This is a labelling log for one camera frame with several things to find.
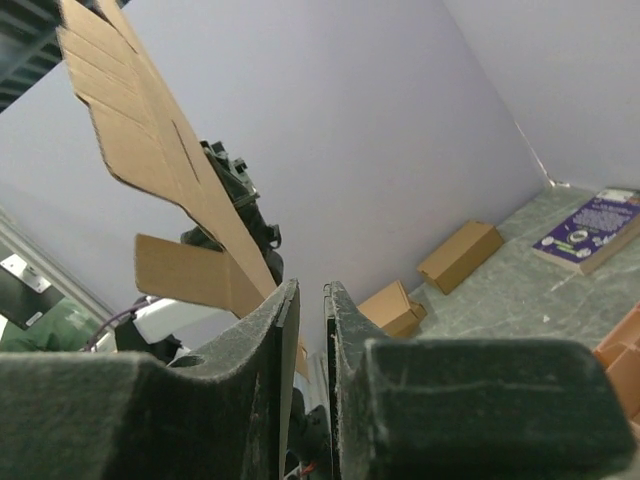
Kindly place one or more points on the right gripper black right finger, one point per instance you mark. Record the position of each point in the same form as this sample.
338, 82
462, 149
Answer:
466, 408

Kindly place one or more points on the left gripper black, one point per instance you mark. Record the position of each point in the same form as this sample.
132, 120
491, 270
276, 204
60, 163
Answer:
244, 195

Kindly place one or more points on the cardboard box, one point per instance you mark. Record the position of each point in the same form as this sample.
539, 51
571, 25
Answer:
393, 311
460, 255
148, 144

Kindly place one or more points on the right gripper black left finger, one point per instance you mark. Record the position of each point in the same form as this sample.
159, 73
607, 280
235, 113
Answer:
220, 412

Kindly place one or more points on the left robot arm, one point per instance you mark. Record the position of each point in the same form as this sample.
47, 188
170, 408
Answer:
165, 325

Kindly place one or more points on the purple book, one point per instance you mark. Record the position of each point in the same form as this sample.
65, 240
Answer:
594, 233

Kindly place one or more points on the peach plastic file organizer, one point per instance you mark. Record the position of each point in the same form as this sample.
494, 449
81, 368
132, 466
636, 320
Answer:
618, 352

